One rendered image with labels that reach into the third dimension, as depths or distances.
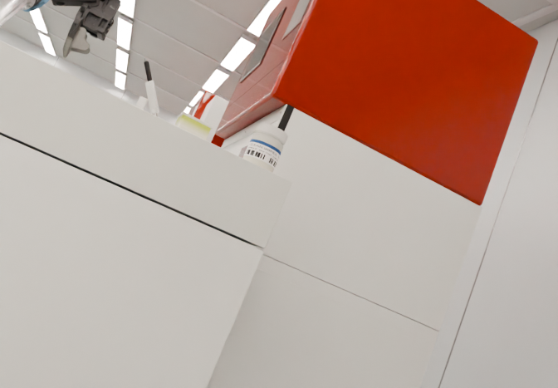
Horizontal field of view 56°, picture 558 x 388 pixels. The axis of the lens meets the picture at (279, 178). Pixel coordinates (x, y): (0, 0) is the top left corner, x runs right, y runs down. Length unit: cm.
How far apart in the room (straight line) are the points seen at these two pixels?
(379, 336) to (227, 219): 71
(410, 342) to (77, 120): 110
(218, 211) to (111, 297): 25
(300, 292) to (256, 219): 45
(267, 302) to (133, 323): 50
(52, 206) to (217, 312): 36
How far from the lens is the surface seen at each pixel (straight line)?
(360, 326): 154
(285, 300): 144
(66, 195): 100
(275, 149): 108
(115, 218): 100
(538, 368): 249
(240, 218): 103
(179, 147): 101
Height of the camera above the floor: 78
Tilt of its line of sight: 10 degrees up
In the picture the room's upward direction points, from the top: 23 degrees clockwise
